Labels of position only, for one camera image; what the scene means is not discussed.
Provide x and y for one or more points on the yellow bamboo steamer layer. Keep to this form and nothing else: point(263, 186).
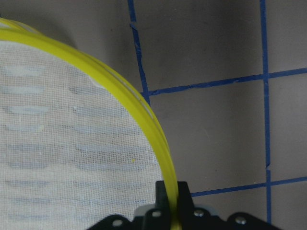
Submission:
point(77, 142)
point(11, 24)

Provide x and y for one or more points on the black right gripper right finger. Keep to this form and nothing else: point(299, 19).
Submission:
point(185, 202)

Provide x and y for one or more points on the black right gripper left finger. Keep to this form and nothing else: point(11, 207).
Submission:
point(161, 198)

